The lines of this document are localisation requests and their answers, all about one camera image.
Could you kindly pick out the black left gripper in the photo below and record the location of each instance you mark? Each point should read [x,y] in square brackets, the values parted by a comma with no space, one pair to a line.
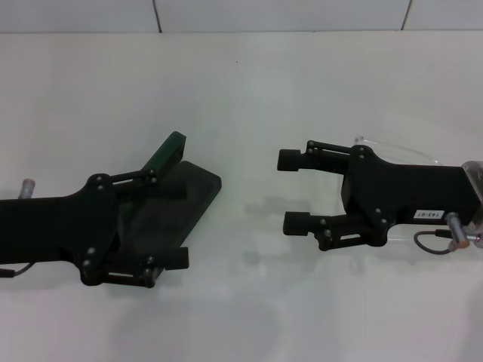
[45,226]

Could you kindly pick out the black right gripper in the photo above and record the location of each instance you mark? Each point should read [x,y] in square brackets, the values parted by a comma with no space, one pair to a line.
[407,192]

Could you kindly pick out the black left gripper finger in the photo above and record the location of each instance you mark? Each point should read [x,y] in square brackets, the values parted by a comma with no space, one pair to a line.
[173,190]
[175,258]

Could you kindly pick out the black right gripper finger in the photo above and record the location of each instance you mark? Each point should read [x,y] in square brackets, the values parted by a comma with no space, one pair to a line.
[288,159]

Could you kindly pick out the green glasses case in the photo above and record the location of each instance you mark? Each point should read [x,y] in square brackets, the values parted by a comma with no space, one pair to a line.
[196,188]

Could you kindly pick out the clear white glasses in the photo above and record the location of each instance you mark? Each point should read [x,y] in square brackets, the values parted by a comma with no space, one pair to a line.
[361,138]

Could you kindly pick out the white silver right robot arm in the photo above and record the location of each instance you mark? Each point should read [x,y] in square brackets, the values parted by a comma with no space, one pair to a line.
[476,177]

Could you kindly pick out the silver left camera bracket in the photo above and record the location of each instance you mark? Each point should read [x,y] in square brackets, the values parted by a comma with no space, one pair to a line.
[27,188]

